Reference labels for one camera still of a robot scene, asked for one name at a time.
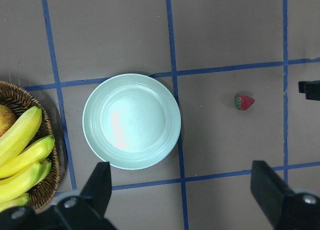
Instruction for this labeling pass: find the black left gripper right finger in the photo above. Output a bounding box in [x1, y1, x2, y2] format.
[250, 160, 296, 228]

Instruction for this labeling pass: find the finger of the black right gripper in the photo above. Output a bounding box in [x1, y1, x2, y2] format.
[298, 80, 320, 100]

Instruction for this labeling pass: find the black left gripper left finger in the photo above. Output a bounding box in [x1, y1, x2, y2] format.
[79, 162, 112, 217]

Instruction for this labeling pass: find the red strawberry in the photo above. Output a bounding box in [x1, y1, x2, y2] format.
[234, 95, 256, 111]

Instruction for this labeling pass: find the light green plate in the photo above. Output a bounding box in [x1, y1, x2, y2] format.
[82, 73, 182, 170]

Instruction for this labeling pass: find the yellow banana bunch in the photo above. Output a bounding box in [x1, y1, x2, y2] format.
[0, 106, 55, 211]

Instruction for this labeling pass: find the red apple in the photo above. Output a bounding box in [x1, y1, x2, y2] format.
[0, 104, 17, 136]

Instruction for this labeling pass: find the brown wicker basket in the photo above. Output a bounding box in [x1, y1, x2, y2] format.
[0, 81, 60, 212]

